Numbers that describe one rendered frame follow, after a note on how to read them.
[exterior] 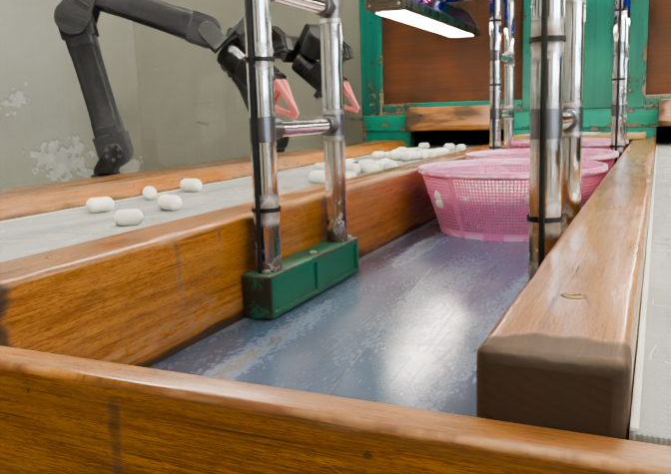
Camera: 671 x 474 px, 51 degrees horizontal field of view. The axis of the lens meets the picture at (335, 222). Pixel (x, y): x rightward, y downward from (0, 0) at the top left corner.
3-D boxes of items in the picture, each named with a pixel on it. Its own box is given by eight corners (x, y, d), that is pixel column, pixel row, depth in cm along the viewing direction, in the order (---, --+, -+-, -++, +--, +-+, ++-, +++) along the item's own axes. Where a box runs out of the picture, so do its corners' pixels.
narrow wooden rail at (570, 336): (472, 611, 28) (472, 345, 26) (632, 177, 191) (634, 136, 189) (620, 650, 26) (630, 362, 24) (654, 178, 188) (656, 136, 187)
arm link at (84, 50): (137, 162, 147) (90, 3, 141) (133, 164, 140) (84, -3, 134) (107, 169, 146) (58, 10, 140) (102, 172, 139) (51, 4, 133)
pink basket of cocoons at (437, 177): (393, 240, 98) (392, 172, 96) (445, 214, 122) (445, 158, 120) (598, 250, 87) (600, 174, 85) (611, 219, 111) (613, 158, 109)
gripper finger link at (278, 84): (317, 103, 143) (285, 73, 145) (301, 102, 136) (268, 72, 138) (299, 129, 145) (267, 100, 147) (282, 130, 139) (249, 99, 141)
